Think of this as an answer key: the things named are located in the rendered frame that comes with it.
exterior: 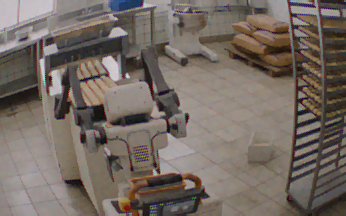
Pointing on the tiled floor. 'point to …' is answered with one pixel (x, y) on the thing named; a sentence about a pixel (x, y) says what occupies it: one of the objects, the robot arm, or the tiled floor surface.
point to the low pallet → (259, 62)
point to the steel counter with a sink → (52, 36)
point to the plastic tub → (260, 146)
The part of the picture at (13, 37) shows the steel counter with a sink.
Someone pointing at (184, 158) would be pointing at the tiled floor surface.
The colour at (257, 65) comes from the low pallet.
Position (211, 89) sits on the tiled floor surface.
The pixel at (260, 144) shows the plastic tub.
